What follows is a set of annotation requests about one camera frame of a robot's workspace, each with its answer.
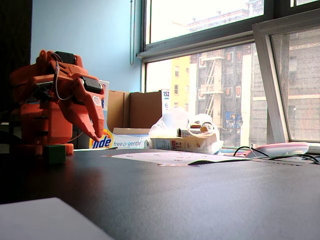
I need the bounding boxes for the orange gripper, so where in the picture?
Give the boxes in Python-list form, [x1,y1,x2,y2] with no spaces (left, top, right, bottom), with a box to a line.
[57,62,106,143]

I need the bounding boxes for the green cube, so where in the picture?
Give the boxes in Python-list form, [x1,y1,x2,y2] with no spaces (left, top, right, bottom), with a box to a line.
[43,143,67,164]

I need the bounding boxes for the white numbered grid paper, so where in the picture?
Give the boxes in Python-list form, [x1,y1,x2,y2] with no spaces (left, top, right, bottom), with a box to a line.
[100,151,251,167]

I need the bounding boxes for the Tide detergent cardboard box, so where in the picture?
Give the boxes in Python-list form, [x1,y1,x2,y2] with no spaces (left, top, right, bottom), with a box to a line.
[88,79,171,150]

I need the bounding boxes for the clear plastic bag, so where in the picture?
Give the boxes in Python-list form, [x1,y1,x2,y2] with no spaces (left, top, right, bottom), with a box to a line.
[148,107,225,156]

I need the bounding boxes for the printed cardboard tray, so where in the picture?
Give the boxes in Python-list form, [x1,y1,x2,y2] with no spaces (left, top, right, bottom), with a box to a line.
[149,133,219,154]

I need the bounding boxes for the pink tape piece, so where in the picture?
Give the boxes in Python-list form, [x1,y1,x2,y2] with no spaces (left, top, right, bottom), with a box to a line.
[157,163,201,168]

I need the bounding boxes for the white paper sheet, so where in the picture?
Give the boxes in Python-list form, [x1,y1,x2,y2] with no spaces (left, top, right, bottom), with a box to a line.
[0,197,116,240]

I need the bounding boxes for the pink pencil case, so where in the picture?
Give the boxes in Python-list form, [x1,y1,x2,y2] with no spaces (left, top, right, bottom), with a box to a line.
[244,141,310,159]

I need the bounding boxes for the arm servo wire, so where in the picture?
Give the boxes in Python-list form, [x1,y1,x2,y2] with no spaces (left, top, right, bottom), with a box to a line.
[52,52,75,102]

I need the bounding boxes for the window blind cord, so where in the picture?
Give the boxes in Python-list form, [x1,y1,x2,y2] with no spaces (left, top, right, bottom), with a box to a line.
[129,0,137,67]

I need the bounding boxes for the grey window frame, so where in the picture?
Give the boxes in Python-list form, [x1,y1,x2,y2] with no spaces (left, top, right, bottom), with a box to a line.
[136,0,320,64]

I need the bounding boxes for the thin black adapter cable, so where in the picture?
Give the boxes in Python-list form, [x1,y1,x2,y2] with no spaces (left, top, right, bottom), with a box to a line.
[233,145,254,158]

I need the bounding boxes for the window screen frame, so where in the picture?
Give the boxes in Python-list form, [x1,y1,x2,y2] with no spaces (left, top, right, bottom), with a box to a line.
[251,8,320,144]

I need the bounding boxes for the thick black power cable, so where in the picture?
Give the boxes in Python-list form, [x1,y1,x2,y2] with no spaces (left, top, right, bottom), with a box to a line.
[252,153,320,166]

